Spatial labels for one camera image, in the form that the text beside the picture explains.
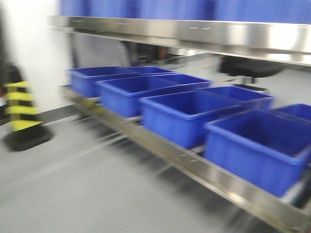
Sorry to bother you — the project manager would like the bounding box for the stainless steel shelf rack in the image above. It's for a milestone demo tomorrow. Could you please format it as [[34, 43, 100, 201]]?
[[49, 16, 311, 233]]

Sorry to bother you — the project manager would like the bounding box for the blue bin nearest right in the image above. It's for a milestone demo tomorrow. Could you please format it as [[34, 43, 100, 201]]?
[[204, 110, 311, 197]]

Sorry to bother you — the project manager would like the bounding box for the black office chair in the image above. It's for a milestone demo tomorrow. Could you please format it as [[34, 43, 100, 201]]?
[[218, 56, 285, 84]]

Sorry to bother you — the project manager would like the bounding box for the blue bin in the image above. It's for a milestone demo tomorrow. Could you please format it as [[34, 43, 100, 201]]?
[[269, 103, 311, 123], [68, 66, 139, 98], [203, 86, 275, 111], [140, 90, 245, 149], [204, 110, 311, 197], [96, 73, 213, 118]]

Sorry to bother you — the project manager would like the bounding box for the yellow black striped bollard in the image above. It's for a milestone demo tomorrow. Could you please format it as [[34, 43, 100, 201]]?
[[3, 64, 53, 151]]

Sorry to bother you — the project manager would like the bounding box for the blue bin rear right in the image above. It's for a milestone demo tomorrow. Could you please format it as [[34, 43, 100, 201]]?
[[269, 103, 311, 123]]

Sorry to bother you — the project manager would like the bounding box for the blue bin far left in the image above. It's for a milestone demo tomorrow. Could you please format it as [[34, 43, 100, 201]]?
[[68, 66, 139, 98]]

